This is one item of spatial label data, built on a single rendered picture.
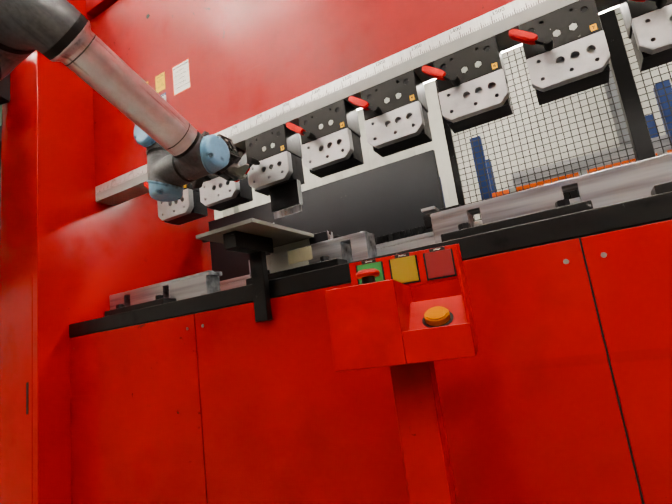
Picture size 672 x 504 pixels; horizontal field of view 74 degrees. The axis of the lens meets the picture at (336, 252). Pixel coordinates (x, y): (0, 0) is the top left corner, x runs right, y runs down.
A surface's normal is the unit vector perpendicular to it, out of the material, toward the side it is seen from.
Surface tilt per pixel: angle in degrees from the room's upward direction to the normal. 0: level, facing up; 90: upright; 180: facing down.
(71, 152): 90
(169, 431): 90
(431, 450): 90
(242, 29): 90
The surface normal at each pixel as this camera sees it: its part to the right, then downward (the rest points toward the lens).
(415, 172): -0.49, -0.11
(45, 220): 0.86, -0.21
